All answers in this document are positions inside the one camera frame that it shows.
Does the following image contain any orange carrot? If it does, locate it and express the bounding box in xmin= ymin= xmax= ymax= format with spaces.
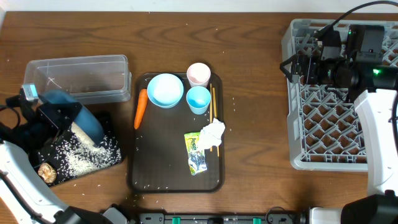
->
xmin=134 ymin=88 xmax=148 ymax=129

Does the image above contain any dark brown serving tray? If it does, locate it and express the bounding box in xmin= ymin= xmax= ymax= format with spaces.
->
xmin=127 ymin=72 xmax=225 ymax=194

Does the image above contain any small light blue bowl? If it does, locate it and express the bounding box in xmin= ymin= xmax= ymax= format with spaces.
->
xmin=147 ymin=73 xmax=184 ymax=109

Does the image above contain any yellow green snack wrapper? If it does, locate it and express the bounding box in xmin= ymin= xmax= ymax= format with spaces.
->
xmin=184 ymin=133 xmax=207 ymax=175

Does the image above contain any large dark blue plate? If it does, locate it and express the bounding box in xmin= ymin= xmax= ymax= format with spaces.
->
xmin=42 ymin=90 xmax=104 ymax=145

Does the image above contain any white rice pile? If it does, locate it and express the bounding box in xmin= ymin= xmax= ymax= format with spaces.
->
xmin=37 ymin=121 xmax=122 ymax=183

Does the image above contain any black waste tray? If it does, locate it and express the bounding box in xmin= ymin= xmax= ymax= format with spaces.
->
xmin=27 ymin=110 xmax=125 ymax=187

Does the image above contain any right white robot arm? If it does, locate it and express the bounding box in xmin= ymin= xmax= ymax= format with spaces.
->
xmin=280 ymin=24 xmax=397 ymax=223

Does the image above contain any brown food scrap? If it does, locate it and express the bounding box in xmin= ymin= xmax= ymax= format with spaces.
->
xmin=37 ymin=162 xmax=57 ymax=184

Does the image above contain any crumpled white napkin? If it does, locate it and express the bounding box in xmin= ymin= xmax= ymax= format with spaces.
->
xmin=197 ymin=118 xmax=226 ymax=151

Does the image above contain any grey dishwasher rack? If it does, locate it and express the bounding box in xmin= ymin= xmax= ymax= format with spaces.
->
xmin=281 ymin=19 xmax=397 ymax=172

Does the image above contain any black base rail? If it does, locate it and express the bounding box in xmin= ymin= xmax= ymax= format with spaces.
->
xmin=136 ymin=210 xmax=310 ymax=224

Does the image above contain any pink cup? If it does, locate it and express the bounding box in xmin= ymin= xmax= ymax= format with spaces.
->
xmin=187 ymin=63 xmax=211 ymax=88

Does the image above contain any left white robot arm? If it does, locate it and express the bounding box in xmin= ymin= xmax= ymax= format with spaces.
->
xmin=1 ymin=103 xmax=129 ymax=223

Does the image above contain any light blue cup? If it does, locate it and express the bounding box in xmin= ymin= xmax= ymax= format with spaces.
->
xmin=186 ymin=86 xmax=211 ymax=115

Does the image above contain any clear plastic bin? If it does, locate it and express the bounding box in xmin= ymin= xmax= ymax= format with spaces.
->
xmin=24 ymin=55 xmax=132 ymax=105

